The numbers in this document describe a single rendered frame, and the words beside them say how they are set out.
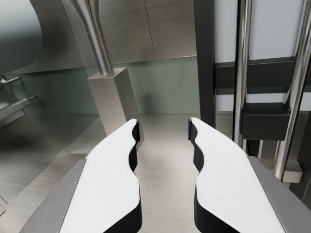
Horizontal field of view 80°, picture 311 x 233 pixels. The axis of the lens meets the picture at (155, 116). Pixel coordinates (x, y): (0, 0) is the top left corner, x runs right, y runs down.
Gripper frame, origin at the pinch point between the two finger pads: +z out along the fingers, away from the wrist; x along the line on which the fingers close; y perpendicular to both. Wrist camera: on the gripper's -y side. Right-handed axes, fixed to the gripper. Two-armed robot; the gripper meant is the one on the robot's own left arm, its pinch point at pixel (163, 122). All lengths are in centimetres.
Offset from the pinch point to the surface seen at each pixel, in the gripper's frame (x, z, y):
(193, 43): 12, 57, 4
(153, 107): -3, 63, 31
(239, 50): 8.9, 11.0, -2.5
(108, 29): -19, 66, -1
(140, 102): -9, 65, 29
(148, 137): -5, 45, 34
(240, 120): 10.6, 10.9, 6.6
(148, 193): -3.8, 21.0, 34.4
